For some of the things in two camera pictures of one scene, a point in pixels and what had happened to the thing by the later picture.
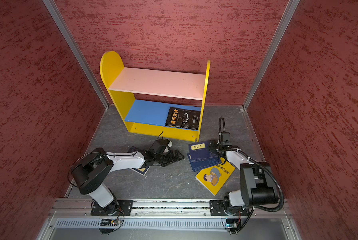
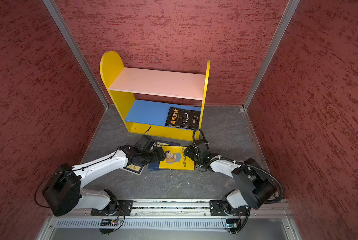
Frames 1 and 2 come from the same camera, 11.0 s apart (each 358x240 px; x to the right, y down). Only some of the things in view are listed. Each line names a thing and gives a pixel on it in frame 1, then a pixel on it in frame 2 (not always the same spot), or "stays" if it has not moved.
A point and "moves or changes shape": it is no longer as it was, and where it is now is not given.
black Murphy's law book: [183, 118] stays
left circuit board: [109, 222] stays
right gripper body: [215, 147] → [199, 158]
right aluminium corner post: [288, 15] stays
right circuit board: [231, 223] stays
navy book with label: [200, 150] moves or changes shape
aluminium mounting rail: [68, 207] stays
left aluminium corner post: [53, 11] stays
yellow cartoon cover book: [214, 177] → [176, 159]
